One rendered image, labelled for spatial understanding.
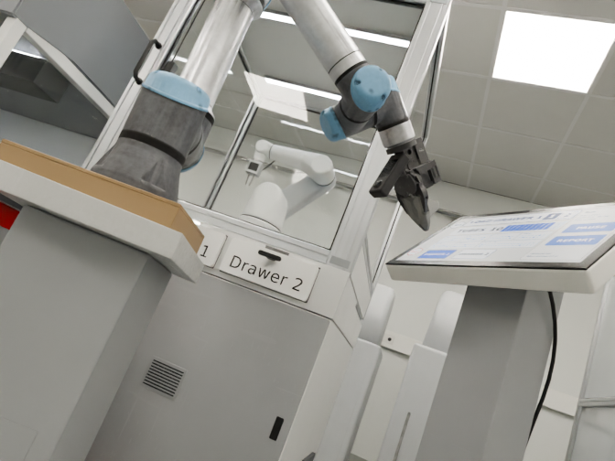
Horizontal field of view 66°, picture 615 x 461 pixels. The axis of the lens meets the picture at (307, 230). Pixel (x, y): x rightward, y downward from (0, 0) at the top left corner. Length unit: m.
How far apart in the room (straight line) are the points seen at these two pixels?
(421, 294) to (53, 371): 4.08
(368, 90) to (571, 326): 4.01
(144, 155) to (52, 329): 0.30
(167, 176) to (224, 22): 0.40
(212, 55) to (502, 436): 0.95
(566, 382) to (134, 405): 3.76
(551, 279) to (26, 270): 0.84
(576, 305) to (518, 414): 3.73
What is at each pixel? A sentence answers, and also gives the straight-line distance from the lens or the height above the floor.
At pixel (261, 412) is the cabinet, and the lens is 1.41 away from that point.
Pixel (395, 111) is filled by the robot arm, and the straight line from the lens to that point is 1.10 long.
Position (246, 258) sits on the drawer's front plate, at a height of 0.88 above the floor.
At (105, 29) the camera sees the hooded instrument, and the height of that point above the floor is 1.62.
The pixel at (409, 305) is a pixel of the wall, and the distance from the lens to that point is 4.60.
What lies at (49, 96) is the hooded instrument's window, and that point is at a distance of 2.20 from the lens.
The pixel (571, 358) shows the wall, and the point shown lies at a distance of 4.70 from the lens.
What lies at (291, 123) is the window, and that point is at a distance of 1.66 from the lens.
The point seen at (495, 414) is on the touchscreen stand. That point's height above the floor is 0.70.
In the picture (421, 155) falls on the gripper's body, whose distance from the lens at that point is 1.15.
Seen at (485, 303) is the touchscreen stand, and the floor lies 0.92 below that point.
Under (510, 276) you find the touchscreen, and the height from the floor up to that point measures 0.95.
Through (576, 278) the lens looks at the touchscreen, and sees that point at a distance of 0.91.
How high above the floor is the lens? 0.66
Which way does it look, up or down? 15 degrees up
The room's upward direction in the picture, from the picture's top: 22 degrees clockwise
